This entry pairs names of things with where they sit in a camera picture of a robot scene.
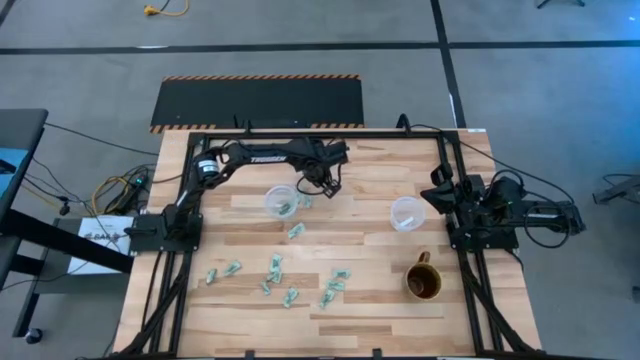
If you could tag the white sweetener packet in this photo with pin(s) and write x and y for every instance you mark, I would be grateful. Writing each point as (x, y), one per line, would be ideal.
(406, 220)

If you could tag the white printed paper sheet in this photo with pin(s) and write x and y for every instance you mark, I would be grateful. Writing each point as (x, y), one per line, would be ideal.
(107, 227)

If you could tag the green stevia sweetener packet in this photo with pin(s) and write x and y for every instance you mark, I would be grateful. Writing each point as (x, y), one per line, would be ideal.
(281, 210)
(274, 276)
(288, 206)
(296, 230)
(336, 285)
(327, 298)
(232, 268)
(290, 297)
(265, 288)
(342, 273)
(306, 201)
(211, 276)
(275, 261)

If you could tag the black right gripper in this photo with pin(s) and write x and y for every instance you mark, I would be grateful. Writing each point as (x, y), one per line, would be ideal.
(461, 197)

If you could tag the clear plastic cup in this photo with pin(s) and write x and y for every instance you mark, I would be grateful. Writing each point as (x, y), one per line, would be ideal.
(407, 207)
(272, 195)

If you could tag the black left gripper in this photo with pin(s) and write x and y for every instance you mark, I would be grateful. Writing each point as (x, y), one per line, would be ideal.
(322, 155)

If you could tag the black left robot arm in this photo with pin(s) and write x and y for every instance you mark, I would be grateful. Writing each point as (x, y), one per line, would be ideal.
(265, 159)

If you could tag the black hazard-striped floor mat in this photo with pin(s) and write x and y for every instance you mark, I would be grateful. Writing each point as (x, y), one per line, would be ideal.
(260, 100)

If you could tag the black table-edge camera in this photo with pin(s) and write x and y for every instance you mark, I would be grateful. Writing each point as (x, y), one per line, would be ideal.
(272, 123)

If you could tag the black desk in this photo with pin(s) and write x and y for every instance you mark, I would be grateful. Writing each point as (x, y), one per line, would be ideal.
(20, 130)

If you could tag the grey desk base plate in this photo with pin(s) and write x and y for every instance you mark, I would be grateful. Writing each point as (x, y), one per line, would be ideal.
(55, 285)

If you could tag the blue lit screen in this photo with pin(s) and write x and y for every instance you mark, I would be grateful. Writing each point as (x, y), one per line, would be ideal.
(12, 172)

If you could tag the black power strip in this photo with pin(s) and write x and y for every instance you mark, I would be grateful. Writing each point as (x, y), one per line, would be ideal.
(140, 181)

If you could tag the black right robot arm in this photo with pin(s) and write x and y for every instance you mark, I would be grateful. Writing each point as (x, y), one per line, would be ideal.
(500, 200)

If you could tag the grey floor stand leg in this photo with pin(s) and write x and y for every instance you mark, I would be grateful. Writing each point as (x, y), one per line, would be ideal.
(620, 190)

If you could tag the black caster wheel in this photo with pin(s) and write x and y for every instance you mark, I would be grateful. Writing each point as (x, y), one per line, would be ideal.
(33, 336)

